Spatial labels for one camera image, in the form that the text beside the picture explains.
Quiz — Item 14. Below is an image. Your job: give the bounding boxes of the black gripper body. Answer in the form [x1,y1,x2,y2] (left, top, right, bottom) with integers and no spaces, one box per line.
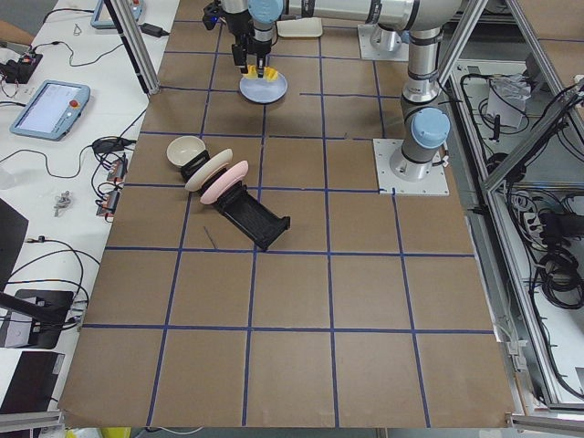
[231,20,274,68]

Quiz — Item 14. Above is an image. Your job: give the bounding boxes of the yellow bread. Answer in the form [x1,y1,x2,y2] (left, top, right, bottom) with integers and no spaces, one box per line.
[243,65,279,82]

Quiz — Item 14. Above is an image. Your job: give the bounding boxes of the light blue plate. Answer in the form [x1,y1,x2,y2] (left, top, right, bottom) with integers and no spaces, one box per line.
[239,74,288,104]

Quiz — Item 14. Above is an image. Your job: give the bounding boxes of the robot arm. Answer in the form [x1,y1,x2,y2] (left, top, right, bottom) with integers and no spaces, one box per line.
[215,0,461,183]

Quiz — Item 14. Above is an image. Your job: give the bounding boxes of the cream plate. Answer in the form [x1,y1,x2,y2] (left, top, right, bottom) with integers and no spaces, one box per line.
[184,149,233,192]

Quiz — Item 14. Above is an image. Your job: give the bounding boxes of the pink plate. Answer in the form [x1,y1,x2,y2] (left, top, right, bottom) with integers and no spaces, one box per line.
[200,161,249,205]

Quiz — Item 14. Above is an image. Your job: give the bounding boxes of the cream rectangular tray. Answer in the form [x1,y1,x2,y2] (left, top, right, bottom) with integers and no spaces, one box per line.
[276,17,323,38]

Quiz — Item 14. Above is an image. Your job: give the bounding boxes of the black power adapter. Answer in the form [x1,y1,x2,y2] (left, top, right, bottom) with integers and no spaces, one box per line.
[140,23,170,37]

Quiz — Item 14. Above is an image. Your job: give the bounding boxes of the cream bowl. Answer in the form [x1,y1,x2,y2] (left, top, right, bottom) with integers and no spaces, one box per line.
[166,136,206,167]

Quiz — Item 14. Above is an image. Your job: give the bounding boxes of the teach pendant far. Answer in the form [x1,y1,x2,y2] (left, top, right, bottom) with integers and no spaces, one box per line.
[90,0,148,30]

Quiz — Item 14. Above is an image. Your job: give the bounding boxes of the teach pendant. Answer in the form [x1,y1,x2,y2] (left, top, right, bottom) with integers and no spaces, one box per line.
[9,80,91,141]
[90,0,148,30]

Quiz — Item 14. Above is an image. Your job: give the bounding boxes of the black dish rack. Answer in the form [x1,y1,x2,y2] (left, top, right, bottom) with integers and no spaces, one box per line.
[181,151,291,251]

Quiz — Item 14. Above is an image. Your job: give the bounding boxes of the usb hub adapters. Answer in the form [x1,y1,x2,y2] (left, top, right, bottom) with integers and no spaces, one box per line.
[91,152,129,223]

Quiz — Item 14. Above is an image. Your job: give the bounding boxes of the teach pendant near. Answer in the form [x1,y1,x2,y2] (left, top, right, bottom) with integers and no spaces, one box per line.
[9,80,91,141]

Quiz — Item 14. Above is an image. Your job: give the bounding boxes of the small circuit board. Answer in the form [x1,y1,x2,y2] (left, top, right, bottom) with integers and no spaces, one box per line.
[1,53,43,84]

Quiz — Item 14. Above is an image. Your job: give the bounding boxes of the white box in cabinet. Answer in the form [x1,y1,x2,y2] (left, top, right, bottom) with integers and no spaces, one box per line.
[486,74,531,129]

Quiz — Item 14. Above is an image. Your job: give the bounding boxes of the black device box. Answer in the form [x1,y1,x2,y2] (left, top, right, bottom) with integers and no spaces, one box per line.
[1,350,65,414]

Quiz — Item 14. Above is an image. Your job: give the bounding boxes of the aluminium frame post left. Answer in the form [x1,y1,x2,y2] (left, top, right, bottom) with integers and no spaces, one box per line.
[104,0,160,96]

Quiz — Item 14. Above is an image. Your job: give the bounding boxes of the aluminium frame post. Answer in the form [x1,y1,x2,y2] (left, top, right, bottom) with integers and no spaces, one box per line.
[104,0,160,96]
[437,0,488,85]

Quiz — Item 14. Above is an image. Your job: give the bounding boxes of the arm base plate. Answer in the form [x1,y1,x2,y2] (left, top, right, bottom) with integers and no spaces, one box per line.
[372,139,450,197]
[358,24,410,62]

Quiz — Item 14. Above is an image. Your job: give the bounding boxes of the aluminium frame post right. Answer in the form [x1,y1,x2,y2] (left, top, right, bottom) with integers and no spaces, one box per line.
[437,0,488,85]

